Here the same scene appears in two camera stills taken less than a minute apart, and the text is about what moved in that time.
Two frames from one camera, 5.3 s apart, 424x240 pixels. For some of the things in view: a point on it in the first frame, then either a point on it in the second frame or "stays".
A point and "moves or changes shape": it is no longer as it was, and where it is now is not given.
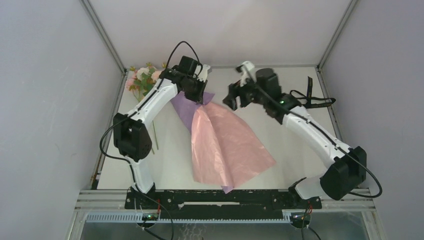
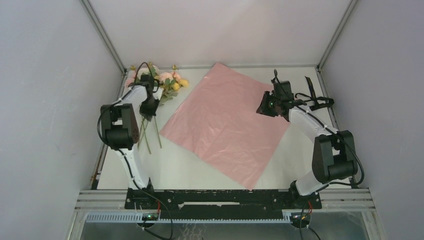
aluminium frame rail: (113, 199) stays
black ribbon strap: (310, 102) stays
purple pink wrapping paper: (224, 151) moves or changes shape
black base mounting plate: (215, 204) stays
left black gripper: (198, 98) -> (148, 114)
